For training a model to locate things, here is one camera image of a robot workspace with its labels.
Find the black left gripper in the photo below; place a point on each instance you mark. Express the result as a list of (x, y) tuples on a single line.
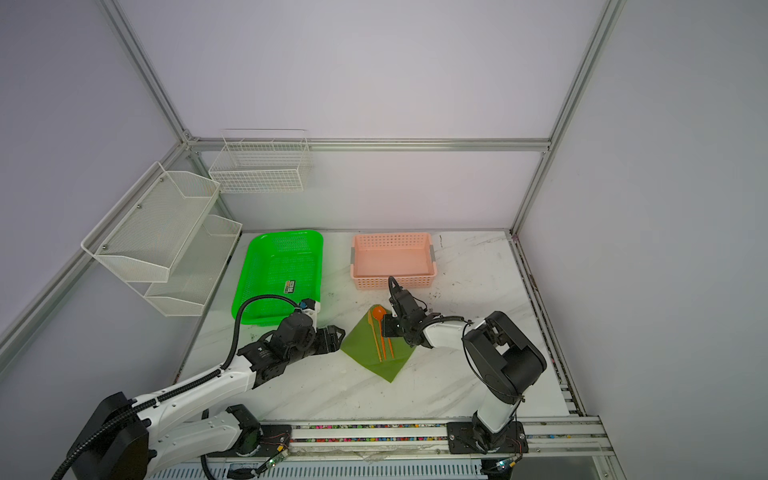
[(333, 344)]

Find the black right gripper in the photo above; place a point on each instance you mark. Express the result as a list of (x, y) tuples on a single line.
[(387, 326)]

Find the orange plastic spoon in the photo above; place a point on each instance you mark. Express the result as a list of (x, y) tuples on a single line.
[(377, 313)]

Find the green paper napkin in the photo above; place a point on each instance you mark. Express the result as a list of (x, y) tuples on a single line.
[(365, 344)]

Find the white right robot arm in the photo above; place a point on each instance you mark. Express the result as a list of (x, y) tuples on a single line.
[(504, 360)]

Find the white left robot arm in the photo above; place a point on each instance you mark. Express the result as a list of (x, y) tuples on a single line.
[(133, 438)]

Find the pink perforated plastic basket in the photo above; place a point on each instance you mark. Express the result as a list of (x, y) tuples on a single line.
[(408, 257)]

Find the bright green plastic basket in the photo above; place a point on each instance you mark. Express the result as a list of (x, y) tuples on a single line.
[(271, 260)]

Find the white mesh two-tier shelf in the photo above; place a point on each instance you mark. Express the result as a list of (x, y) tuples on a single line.
[(165, 242)]

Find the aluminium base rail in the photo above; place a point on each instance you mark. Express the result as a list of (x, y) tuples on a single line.
[(375, 440)]

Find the white wire basket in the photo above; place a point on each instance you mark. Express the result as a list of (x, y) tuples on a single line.
[(262, 161)]

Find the aluminium frame post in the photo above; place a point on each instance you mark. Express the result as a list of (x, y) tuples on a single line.
[(601, 34)]

